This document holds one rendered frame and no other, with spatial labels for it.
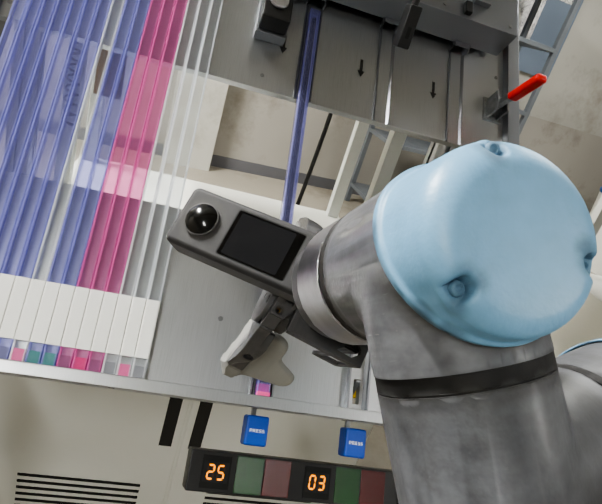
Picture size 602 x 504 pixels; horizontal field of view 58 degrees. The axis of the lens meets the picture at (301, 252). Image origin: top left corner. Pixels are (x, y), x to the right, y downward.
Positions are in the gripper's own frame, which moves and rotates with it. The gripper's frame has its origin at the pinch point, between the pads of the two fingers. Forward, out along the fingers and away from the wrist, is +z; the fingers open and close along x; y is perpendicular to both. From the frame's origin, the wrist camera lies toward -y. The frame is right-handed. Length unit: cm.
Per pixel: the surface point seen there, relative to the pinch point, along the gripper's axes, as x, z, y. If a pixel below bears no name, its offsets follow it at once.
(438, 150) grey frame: 47, 34, 23
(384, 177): 46, 52, 21
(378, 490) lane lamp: -11.2, 7.8, 23.2
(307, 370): -3.1, 8.1, 10.2
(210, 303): -1.4, 8.8, -2.8
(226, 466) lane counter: -15.6, 8.1, 6.5
